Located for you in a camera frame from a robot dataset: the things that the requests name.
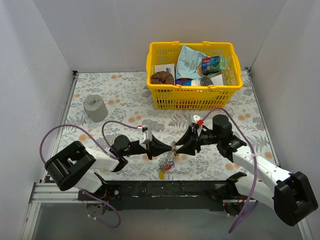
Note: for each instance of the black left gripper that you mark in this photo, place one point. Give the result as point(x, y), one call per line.
point(150, 148)

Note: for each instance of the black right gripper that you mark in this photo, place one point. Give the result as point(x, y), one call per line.
point(197, 140)

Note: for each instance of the yellow key tag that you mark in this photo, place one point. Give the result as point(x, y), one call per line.
point(161, 175)

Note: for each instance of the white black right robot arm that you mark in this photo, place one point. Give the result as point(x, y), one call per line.
point(290, 195)

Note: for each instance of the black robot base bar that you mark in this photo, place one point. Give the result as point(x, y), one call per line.
point(169, 195)

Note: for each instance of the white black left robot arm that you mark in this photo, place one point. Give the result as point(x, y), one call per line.
point(73, 166)

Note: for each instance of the yellow plastic shopping basket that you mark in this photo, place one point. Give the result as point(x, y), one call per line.
point(176, 80)

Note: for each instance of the white paper item in basket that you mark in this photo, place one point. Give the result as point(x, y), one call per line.
point(215, 80)

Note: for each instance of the brown round pouch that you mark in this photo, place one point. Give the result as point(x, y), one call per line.
point(162, 78)

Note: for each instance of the floral patterned table mat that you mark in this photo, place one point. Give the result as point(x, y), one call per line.
point(129, 103)

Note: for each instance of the light blue chips bag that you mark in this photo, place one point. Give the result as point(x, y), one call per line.
point(189, 63)

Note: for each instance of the grey cylinder block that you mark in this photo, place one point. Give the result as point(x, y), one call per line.
point(95, 107)

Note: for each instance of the white box in basket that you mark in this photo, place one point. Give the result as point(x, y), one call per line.
point(168, 68)

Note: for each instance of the green sponge pack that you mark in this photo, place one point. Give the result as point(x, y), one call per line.
point(213, 64)

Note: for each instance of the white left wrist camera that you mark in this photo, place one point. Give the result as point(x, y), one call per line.
point(145, 136)

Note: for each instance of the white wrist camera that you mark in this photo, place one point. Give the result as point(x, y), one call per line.
point(195, 122)
point(145, 136)

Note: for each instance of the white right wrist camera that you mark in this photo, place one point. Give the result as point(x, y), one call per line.
point(195, 122)

